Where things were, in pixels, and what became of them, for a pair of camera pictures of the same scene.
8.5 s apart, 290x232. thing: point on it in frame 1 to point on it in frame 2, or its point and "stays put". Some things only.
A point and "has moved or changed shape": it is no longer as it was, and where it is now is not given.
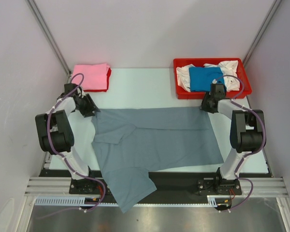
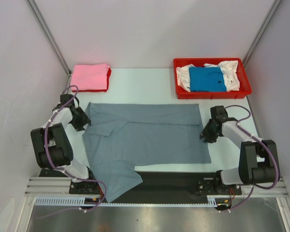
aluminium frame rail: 251,187 stays put
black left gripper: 91,108 to 85,120
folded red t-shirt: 108,75 stays put
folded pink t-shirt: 95,76 stays put
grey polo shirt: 131,142 has moved or changed shape
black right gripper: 203,106 to 209,138
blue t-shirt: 200,78 stays put
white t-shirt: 229,67 stays put
